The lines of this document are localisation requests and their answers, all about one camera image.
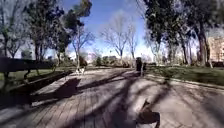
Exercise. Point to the dark litter bin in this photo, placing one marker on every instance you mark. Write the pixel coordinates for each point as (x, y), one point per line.
(138, 64)

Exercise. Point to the grass area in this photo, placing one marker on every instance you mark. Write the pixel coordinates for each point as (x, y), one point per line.
(193, 74)
(20, 75)

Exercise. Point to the small dog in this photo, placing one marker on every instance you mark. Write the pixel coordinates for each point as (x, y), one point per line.
(80, 70)

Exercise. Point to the tan building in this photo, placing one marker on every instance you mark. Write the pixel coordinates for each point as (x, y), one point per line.
(216, 49)

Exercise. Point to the dark wooden bench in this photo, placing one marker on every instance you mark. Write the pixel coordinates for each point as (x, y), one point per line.
(20, 71)

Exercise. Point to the robot's own part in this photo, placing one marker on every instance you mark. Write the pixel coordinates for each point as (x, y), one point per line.
(146, 116)

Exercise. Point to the bare tree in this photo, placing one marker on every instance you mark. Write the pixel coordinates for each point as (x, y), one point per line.
(117, 35)
(132, 41)

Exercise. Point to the pale kerb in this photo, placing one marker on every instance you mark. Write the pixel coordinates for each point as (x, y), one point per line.
(186, 81)

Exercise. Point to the grey paved path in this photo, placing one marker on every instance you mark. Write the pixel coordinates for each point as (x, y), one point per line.
(110, 96)

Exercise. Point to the row of trees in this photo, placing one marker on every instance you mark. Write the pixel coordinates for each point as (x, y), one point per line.
(40, 30)
(180, 26)

